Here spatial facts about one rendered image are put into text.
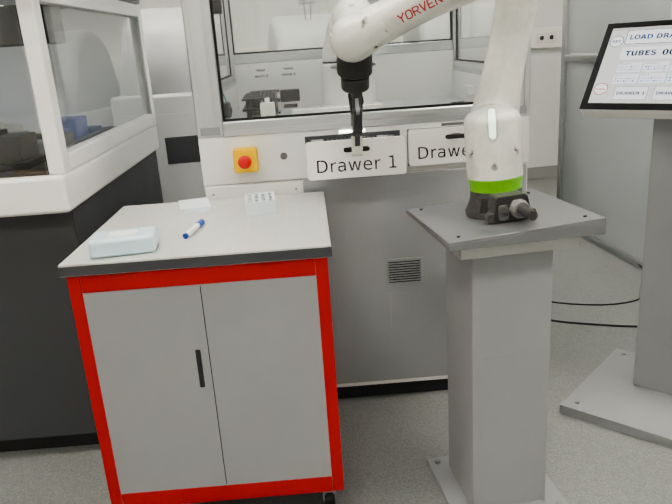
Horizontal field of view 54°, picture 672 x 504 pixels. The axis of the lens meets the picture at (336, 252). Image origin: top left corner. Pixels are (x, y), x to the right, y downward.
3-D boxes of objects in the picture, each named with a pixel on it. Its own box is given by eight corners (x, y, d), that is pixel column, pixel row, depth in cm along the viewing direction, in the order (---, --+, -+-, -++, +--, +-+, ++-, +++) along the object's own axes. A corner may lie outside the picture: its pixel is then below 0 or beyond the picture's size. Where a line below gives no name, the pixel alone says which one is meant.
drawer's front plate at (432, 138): (502, 159, 207) (502, 123, 204) (409, 166, 206) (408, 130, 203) (500, 158, 209) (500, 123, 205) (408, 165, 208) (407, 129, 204)
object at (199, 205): (211, 211, 191) (211, 205, 190) (181, 215, 189) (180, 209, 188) (207, 202, 203) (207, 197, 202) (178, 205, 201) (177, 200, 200)
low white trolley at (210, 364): (350, 521, 174) (331, 244, 152) (112, 542, 173) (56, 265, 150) (339, 406, 230) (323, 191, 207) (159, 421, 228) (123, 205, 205)
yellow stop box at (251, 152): (258, 172, 201) (255, 148, 199) (234, 174, 201) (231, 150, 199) (259, 169, 206) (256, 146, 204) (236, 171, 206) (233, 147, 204)
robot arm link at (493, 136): (522, 177, 166) (518, 100, 160) (525, 191, 151) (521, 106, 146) (469, 182, 169) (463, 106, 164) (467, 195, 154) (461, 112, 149)
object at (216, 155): (528, 162, 209) (529, 115, 205) (203, 186, 207) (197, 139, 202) (460, 126, 300) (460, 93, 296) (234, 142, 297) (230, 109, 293)
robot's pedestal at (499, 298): (572, 513, 172) (586, 231, 149) (460, 532, 168) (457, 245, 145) (523, 448, 200) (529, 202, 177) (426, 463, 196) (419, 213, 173)
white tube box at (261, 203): (277, 213, 183) (275, 200, 182) (246, 216, 182) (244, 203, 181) (274, 203, 195) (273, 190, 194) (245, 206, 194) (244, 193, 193)
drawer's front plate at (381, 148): (406, 173, 195) (405, 136, 192) (308, 180, 195) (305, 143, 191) (405, 172, 197) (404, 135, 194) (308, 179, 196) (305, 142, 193)
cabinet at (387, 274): (527, 388, 233) (533, 162, 209) (233, 413, 230) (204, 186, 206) (464, 292, 324) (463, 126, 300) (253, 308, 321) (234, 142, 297)
